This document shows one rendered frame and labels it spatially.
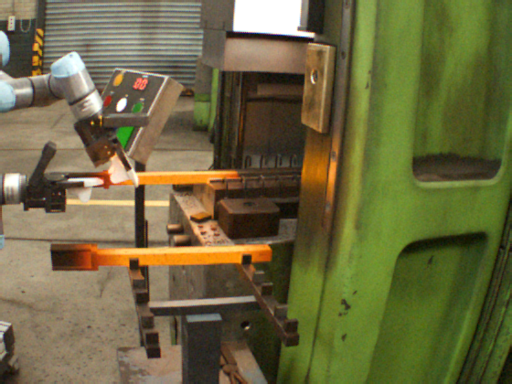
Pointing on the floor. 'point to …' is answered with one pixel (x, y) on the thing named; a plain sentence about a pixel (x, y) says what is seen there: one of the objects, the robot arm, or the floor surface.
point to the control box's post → (140, 223)
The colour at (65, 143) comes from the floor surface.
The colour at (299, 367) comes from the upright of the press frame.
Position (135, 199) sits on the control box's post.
